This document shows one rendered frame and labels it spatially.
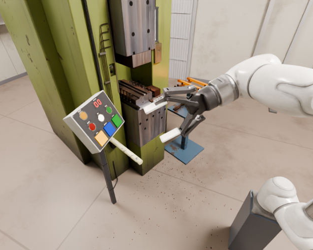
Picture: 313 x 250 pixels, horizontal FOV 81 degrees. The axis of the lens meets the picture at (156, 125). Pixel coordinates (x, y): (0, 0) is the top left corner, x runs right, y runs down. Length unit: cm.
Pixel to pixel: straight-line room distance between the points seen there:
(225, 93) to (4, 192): 248
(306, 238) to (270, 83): 91
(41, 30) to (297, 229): 204
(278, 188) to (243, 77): 85
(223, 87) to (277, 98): 16
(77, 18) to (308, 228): 168
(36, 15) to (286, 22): 361
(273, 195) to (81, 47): 149
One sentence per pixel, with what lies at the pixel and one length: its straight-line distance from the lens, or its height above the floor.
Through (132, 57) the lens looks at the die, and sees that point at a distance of 147.
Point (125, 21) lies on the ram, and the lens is 139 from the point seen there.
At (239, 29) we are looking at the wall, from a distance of 408.
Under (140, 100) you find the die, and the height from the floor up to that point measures 95.
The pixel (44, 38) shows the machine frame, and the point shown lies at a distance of 177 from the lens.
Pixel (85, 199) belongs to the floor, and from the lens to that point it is 218.
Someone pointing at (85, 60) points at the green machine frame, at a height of 137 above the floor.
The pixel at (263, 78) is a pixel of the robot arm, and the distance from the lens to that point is 53.
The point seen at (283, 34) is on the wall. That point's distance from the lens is 413.
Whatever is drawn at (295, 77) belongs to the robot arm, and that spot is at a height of 162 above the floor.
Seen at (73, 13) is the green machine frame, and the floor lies 164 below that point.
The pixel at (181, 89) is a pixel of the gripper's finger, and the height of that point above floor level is 154.
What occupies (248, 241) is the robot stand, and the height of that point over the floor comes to 26.
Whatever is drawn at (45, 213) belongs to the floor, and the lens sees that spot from 227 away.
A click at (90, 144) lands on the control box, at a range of 118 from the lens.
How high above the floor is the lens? 178
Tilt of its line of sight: 38 degrees down
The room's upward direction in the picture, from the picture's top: straight up
